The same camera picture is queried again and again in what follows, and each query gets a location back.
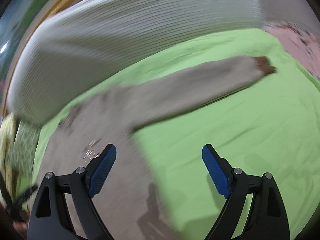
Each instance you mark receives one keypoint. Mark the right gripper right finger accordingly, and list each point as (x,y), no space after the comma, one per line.
(267,218)

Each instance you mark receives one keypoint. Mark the beige knit sweater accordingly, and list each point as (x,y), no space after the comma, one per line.
(129,203)

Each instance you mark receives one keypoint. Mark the gold framed landscape painting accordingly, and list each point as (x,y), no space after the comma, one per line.
(19,20)

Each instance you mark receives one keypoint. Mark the green checkered pillow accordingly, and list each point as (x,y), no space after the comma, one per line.
(21,156)

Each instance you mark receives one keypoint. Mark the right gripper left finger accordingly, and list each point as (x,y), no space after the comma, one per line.
(50,217)

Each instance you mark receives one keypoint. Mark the pink patterned blanket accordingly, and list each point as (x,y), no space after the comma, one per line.
(300,44)

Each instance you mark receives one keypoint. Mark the striped white duvet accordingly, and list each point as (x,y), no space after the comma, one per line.
(76,49)

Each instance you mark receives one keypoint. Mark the yellow floral quilt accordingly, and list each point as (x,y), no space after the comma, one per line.
(8,134)

